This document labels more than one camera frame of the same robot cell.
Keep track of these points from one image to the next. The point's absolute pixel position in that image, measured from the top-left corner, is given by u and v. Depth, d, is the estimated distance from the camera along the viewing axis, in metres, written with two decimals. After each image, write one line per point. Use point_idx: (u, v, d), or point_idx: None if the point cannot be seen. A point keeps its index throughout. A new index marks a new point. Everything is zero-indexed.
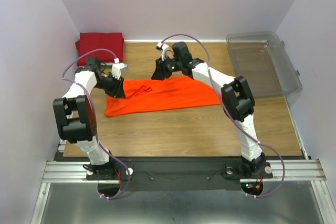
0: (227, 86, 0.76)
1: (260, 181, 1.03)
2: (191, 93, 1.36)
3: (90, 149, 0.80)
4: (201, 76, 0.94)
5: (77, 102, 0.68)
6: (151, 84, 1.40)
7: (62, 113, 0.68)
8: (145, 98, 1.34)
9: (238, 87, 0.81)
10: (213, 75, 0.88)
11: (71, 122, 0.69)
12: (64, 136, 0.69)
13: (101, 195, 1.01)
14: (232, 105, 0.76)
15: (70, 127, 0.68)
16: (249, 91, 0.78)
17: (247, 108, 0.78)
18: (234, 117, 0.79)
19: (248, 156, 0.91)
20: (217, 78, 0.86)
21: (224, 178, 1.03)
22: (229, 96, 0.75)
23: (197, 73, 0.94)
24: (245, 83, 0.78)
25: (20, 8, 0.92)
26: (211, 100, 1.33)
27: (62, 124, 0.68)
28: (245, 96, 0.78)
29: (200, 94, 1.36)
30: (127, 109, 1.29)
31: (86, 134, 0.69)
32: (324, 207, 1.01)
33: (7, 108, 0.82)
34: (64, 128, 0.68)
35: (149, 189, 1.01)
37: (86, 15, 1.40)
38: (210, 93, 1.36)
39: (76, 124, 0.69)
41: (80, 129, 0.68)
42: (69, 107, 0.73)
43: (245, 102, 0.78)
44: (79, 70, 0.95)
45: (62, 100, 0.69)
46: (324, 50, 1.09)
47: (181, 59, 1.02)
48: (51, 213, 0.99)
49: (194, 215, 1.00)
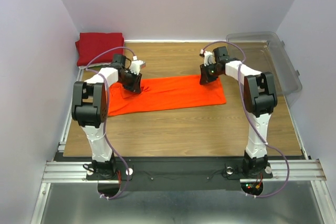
0: (250, 76, 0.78)
1: (260, 181, 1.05)
2: (192, 93, 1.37)
3: (94, 138, 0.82)
4: (232, 70, 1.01)
5: (95, 87, 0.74)
6: (151, 84, 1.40)
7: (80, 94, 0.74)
8: (145, 98, 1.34)
9: (263, 83, 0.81)
10: (242, 68, 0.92)
11: (84, 105, 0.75)
12: (75, 116, 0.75)
13: (101, 195, 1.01)
14: (251, 97, 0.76)
15: (82, 109, 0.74)
16: (273, 87, 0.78)
17: (266, 106, 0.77)
18: (252, 111, 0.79)
19: (251, 152, 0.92)
20: (245, 71, 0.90)
21: (224, 178, 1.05)
22: (251, 85, 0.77)
23: (230, 68, 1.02)
24: (271, 78, 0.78)
25: (20, 8, 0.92)
26: (211, 101, 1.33)
27: (77, 104, 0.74)
28: (269, 93, 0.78)
29: (200, 95, 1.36)
30: (127, 109, 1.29)
31: (96, 118, 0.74)
32: (324, 207, 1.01)
33: (6, 108, 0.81)
34: (77, 108, 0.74)
35: (150, 189, 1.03)
37: (86, 16, 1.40)
38: (210, 93, 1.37)
39: (88, 108, 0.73)
41: (90, 114, 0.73)
42: (86, 92, 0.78)
43: (267, 98, 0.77)
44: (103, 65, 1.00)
45: (82, 83, 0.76)
46: (325, 50, 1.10)
47: (219, 59, 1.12)
48: (51, 214, 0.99)
49: (194, 215, 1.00)
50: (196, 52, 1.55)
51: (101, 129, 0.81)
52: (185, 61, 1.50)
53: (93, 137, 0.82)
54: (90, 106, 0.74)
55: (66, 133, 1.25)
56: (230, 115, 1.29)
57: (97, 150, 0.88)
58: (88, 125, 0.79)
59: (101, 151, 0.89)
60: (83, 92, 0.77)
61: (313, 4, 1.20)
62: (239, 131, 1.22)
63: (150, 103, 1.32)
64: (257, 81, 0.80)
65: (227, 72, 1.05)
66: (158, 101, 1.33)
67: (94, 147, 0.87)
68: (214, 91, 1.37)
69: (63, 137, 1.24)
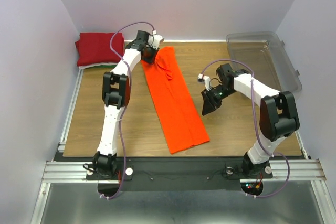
0: (269, 98, 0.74)
1: (260, 181, 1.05)
2: (177, 122, 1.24)
3: (111, 119, 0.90)
4: (242, 86, 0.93)
5: (122, 79, 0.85)
6: (177, 79, 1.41)
7: (108, 83, 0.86)
8: (160, 81, 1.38)
9: (281, 104, 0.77)
10: (255, 85, 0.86)
11: (112, 91, 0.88)
12: (104, 99, 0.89)
13: (101, 195, 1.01)
14: (271, 122, 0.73)
15: (110, 95, 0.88)
16: (293, 110, 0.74)
17: (286, 130, 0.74)
18: (271, 137, 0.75)
19: (253, 156, 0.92)
20: (259, 89, 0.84)
21: (224, 178, 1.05)
22: (269, 108, 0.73)
23: (239, 82, 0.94)
24: (291, 98, 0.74)
25: (20, 9, 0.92)
26: (170, 141, 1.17)
27: (106, 91, 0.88)
28: (289, 115, 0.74)
29: (177, 128, 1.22)
30: (145, 73, 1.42)
31: (121, 104, 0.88)
32: (324, 207, 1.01)
33: (6, 108, 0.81)
34: (106, 94, 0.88)
35: (150, 189, 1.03)
37: (86, 15, 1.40)
38: (185, 138, 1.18)
39: (115, 95, 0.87)
41: (116, 99, 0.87)
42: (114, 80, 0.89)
43: (287, 122, 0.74)
44: (129, 46, 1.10)
45: (110, 74, 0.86)
46: (325, 50, 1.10)
47: (224, 76, 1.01)
48: (51, 214, 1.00)
49: (194, 215, 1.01)
50: (196, 52, 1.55)
51: (120, 113, 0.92)
52: (185, 61, 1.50)
53: (111, 118, 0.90)
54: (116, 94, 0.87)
55: (66, 132, 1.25)
56: (230, 115, 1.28)
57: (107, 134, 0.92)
58: None
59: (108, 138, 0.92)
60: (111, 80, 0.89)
61: (313, 5, 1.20)
62: (239, 131, 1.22)
63: (153, 88, 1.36)
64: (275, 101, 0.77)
65: (235, 86, 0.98)
66: (157, 93, 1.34)
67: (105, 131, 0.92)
68: (187, 139, 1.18)
69: (63, 137, 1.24)
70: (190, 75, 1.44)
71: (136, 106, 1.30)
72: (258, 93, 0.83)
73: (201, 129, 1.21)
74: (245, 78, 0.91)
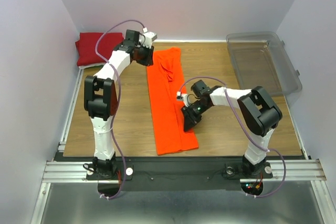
0: (243, 97, 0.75)
1: (260, 181, 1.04)
2: (167, 125, 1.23)
3: (100, 131, 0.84)
4: (219, 99, 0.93)
5: (105, 87, 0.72)
6: (178, 81, 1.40)
7: (90, 90, 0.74)
8: (161, 81, 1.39)
9: (258, 100, 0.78)
10: (230, 93, 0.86)
11: (94, 99, 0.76)
12: (86, 107, 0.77)
13: (101, 195, 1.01)
14: (255, 118, 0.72)
15: (94, 104, 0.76)
16: (270, 101, 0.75)
17: (271, 123, 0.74)
18: (260, 132, 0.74)
19: (251, 156, 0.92)
20: (233, 94, 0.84)
21: (224, 178, 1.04)
22: (248, 107, 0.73)
23: (216, 97, 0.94)
24: (264, 91, 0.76)
25: (20, 9, 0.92)
26: (160, 142, 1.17)
27: (88, 98, 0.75)
28: (269, 107, 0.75)
29: (169, 130, 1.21)
30: (148, 71, 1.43)
31: (106, 113, 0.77)
32: (324, 207, 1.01)
33: (6, 108, 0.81)
34: (88, 103, 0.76)
35: (150, 189, 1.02)
37: (86, 16, 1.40)
38: (175, 140, 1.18)
39: (100, 104, 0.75)
41: (101, 108, 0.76)
42: (97, 85, 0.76)
43: (269, 115, 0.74)
44: (117, 48, 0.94)
45: (93, 78, 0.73)
46: (325, 50, 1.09)
47: (200, 94, 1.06)
48: (52, 214, 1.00)
49: (194, 215, 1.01)
50: (196, 52, 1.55)
51: (108, 123, 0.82)
52: (185, 61, 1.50)
53: (100, 129, 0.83)
54: (101, 102, 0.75)
55: (66, 132, 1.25)
56: (230, 115, 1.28)
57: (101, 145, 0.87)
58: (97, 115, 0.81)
59: (101, 148, 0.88)
60: (94, 85, 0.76)
61: (313, 5, 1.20)
62: (239, 131, 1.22)
63: (153, 88, 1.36)
64: (251, 98, 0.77)
65: (213, 101, 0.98)
66: (155, 93, 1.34)
67: (98, 143, 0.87)
68: (176, 143, 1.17)
69: (63, 137, 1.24)
70: (190, 75, 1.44)
71: (136, 107, 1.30)
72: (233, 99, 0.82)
73: (193, 134, 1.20)
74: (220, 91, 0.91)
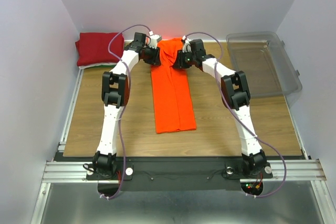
0: (226, 77, 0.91)
1: (260, 181, 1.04)
2: (167, 110, 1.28)
3: (112, 119, 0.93)
4: (208, 68, 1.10)
5: (121, 77, 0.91)
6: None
7: (108, 83, 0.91)
8: (164, 70, 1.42)
9: (237, 81, 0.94)
10: (219, 67, 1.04)
11: (110, 91, 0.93)
12: (103, 98, 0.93)
13: (101, 195, 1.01)
14: (229, 94, 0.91)
15: (109, 94, 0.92)
16: (245, 85, 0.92)
17: (241, 100, 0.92)
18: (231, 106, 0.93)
19: (246, 150, 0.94)
20: (221, 71, 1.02)
21: (224, 178, 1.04)
22: (227, 85, 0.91)
23: (206, 65, 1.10)
24: (243, 77, 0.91)
25: (21, 10, 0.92)
26: (160, 123, 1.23)
27: (105, 91, 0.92)
28: (242, 89, 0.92)
29: (171, 115, 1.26)
30: None
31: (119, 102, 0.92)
32: (324, 207, 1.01)
33: (6, 108, 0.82)
34: (105, 94, 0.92)
35: (149, 189, 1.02)
37: (86, 16, 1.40)
38: (174, 121, 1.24)
39: (114, 95, 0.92)
41: (115, 98, 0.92)
42: (113, 80, 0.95)
43: (241, 95, 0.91)
44: (127, 48, 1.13)
45: (109, 73, 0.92)
46: (324, 50, 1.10)
47: (196, 52, 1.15)
48: (52, 214, 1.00)
49: (194, 215, 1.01)
50: None
51: (119, 111, 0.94)
52: None
53: (111, 117, 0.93)
54: (115, 92, 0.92)
55: (66, 132, 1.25)
56: (230, 115, 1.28)
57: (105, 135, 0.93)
58: (109, 105, 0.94)
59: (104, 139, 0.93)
60: (110, 80, 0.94)
61: (313, 4, 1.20)
62: None
63: (154, 87, 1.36)
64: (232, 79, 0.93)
65: (203, 68, 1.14)
66: (158, 83, 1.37)
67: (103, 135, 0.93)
68: (176, 123, 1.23)
69: (63, 137, 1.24)
70: (190, 75, 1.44)
71: (136, 107, 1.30)
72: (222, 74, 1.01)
73: (192, 116, 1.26)
74: (211, 61, 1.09)
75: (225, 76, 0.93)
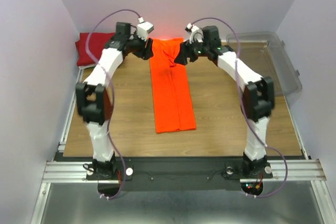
0: (250, 83, 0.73)
1: (260, 181, 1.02)
2: (167, 108, 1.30)
3: (96, 135, 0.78)
4: (226, 65, 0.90)
5: (97, 89, 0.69)
6: (179, 67, 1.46)
7: (82, 96, 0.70)
8: (164, 68, 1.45)
9: (262, 87, 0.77)
10: (239, 66, 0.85)
11: (87, 104, 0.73)
12: (80, 113, 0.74)
13: (101, 195, 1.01)
14: (252, 105, 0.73)
15: (87, 109, 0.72)
16: (272, 94, 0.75)
17: (265, 112, 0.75)
18: (250, 117, 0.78)
19: (251, 155, 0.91)
20: (242, 71, 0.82)
21: (224, 178, 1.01)
22: (251, 94, 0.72)
23: (222, 61, 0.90)
24: (271, 84, 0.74)
25: (20, 10, 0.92)
26: (160, 122, 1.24)
27: (81, 105, 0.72)
28: (268, 99, 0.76)
29: (171, 114, 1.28)
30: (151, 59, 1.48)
31: (101, 117, 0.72)
32: (324, 207, 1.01)
33: (7, 108, 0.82)
34: (82, 109, 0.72)
35: (149, 189, 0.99)
37: (86, 16, 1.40)
38: (174, 120, 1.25)
39: (92, 109, 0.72)
41: (94, 114, 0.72)
42: (89, 89, 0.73)
43: (266, 105, 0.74)
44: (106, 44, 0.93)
45: (84, 84, 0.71)
46: (324, 50, 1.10)
47: (209, 43, 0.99)
48: (52, 214, 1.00)
49: (194, 215, 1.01)
50: None
51: (104, 126, 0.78)
52: None
53: (95, 133, 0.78)
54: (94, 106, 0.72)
55: (66, 132, 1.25)
56: (230, 115, 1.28)
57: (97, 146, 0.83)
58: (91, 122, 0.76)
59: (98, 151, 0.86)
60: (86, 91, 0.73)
61: (312, 5, 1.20)
62: (239, 131, 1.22)
63: (154, 86, 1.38)
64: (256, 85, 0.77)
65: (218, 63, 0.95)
66: (158, 81, 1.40)
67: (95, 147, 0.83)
68: (175, 123, 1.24)
69: (63, 137, 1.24)
70: (190, 75, 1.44)
71: (136, 107, 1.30)
72: (242, 78, 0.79)
73: (192, 115, 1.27)
74: (230, 57, 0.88)
75: (249, 83, 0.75)
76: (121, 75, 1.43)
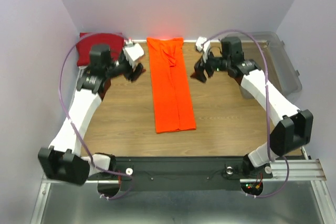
0: (286, 120, 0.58)
1: (260, 181, 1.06)
2: (167, 108, 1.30)
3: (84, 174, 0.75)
4: (251, 86, 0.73)
5: (65, 158, 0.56)
6: (179, 67, 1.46)
7: (48, 164, 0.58)
8: (164, 68, 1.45)
9: (297, 121, 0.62)
10: (272, 95, 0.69)
11: (58, 169, 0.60)
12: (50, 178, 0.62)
13: (101, 195, 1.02)
14: (286, 145, 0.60)
15: (58, 175, 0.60)
16: (308, 129, 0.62)
17: (295, 148, 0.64)
18: (279, 153, 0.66)
19: (254, 161, 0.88)
20: (274, 100, 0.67)
21: (224, 178, 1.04)
22: (287, 133, 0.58)
23: (249, 83, 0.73)
24: (310, 119, 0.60)
25: (20, 10, 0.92)
26: (160, 123, 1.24)
27: (50, 172, 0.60)
28: (302, 134, 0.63)
29: (171, 114, 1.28)
30: (151, 59, 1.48)
31: (76, 182, 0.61)
32: (324, 206, 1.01)
33: (6, 108, 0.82)
34: (51, 175, 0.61)
35: (150, 189, 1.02)
37: (86, 16, 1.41)
38: (174, 120, 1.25)
39: (63, 175, 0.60)
41: (67, 179, 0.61)
42: (56, 155, 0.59)
43: (298, 141, 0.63)
44: (79, 83, 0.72)
45: (49, 151, 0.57)
46: (324, 50, 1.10)
47: (230, 57, 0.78)
48: (51, 214, 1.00)
49: (194, 215, 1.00)
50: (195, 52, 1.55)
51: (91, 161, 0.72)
52: (185, 62, 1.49)
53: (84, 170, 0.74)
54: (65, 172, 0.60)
55: None
56: (230, 115, 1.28)
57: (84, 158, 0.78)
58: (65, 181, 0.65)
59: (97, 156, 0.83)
60: (53, 157, 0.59)
61: (312, 4, 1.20)
62: (239, 131, 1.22)
63: (154, 86, 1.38)
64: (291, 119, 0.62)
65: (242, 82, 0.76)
66: (158, 81, 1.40)
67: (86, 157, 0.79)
68: (175, 123, 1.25)
69: None
70: (190, 75, 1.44)
71: (136, 107, 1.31)
72: (275, 109, 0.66)
73: (192, 115, 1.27)
74: (259, 80, 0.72)
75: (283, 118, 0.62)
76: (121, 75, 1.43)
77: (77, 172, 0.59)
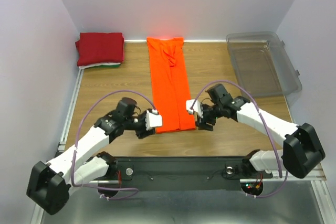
0: (291, 138, 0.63)
1: (260, 181, 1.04)
2: (167, 109, 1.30)
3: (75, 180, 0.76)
4: (249, 120, 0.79)
5: (53, 179, 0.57)
6: (179, 67, 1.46)
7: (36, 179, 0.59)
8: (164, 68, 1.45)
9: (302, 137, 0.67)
10: (268, 119, 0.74)
11: (40, 189, 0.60)
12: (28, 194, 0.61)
13: (101, 195, 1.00)
14: (301, 162, 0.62)
15: (36, 193, 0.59)
16: (317, 142, 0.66)
17: (314, 165, 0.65)
18: (300, 176, 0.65)
19: (256, 166, 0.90)
20: (272, 124, 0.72)
21: (224, 178, 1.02)
22: (296, 151, 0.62)
23: (245, 116, 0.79)
24: (313, 131, 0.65)
25: (20, 10, 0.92)
26: None
27: (31, 187, 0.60)
28: (314, 149, 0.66)
29: (171, 114, 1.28)
30: (151, 59, 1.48)
31: (49, 208, 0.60)
32: (324, 206, 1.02)
33: (6, 108, 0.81)
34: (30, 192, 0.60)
35: (149, 189, 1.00)
37: (86, 16, 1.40)
38: (174, 120, 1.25)
39: (41, 196, 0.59)
41: (42, 202, 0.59)
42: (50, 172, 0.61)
43: (313, 156, 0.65)
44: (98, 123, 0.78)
45: (45, 167, 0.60)
46: (325, 50, 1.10)
47: (220, 101, 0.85)
48: (51, 214, 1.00)
49: (194, 215, 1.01)
50: (195, 52, 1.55)
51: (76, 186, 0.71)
52: (185, 62, 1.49)
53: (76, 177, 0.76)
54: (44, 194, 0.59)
55: (66, 132, 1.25)
56: None
57: (78, 170, 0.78)
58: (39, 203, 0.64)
59: (92, 167, 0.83)
60: (46, 173, 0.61)
61: (312, 4, 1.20)
62: (239, 131, 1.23)
63: (154, 86, 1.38)
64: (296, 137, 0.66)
65: (240, 118, 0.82)
66: (158, 82, 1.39)
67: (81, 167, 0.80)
68: (176, 123, 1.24)
69: (63, 137, 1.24)
70: (191, 75, 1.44)
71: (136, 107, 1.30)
72: (275, 130, 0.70)
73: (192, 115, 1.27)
74: (252, 110, 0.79)
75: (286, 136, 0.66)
76: (121, 75, 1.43)
77: (57, 198, 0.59)
